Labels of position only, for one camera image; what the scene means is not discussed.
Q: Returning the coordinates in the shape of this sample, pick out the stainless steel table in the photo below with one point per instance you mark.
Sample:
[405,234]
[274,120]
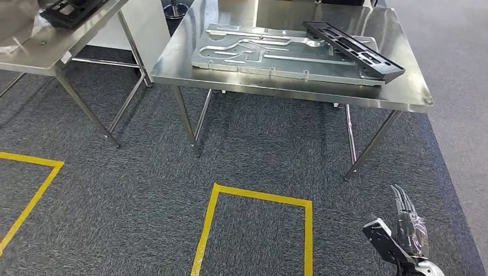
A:
[49,49]
[400,91]

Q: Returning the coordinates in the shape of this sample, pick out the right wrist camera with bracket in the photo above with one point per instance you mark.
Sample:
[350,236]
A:
[383,238]

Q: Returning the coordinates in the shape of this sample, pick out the black plastic frame part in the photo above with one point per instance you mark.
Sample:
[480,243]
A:
[354,49]

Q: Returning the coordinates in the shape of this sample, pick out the chrome barrier stanchion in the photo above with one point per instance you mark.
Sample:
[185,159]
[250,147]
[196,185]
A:
[175,9]

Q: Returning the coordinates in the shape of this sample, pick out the clear plastic sheet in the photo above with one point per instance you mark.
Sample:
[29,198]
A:
[15,23]

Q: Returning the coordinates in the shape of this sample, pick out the white panel cabinet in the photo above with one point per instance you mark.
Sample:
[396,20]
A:
[148,34]

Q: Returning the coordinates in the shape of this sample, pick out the stamped metal panel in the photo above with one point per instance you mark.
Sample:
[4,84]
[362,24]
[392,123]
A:
[267,63]

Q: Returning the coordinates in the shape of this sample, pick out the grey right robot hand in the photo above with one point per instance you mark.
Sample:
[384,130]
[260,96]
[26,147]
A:
[410,232]

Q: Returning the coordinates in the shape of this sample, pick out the black bag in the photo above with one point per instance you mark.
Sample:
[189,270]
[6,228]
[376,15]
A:
[343,2]

